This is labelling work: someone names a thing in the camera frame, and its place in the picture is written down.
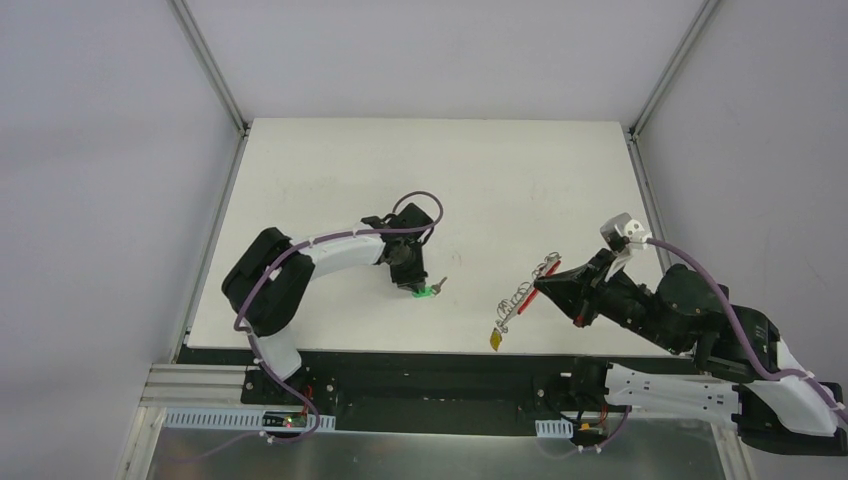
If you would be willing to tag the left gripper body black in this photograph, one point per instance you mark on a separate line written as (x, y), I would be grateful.
(411, 273)

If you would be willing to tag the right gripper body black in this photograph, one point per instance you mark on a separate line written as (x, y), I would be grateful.
(593, 290)

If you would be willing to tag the key with green tag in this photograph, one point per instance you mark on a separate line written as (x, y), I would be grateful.
(430, 290)

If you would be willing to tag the key with yellow tag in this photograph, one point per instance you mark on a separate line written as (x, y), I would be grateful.
(495, 339)

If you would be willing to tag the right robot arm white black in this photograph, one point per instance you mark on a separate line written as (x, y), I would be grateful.
(746, 383)

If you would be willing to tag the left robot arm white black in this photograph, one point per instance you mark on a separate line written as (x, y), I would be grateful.
(267, 284)

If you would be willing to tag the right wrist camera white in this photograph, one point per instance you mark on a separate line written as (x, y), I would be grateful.
(625, 236)

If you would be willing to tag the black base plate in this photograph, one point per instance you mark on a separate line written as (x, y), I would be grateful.
(461, 394)

